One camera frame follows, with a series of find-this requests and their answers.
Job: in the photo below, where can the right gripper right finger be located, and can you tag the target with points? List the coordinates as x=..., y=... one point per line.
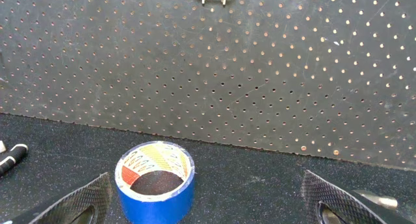
x=328, y=194

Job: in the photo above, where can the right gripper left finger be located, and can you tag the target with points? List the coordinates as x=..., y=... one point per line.
x=81, y=201

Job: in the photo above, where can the roll of blue tape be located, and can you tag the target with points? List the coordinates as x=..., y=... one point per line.
x=156, y=211

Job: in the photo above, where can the black pegboard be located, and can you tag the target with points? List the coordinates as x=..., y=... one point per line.
x=227, y=55

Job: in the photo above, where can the hammer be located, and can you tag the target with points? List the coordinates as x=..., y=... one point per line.
x=383, y=202

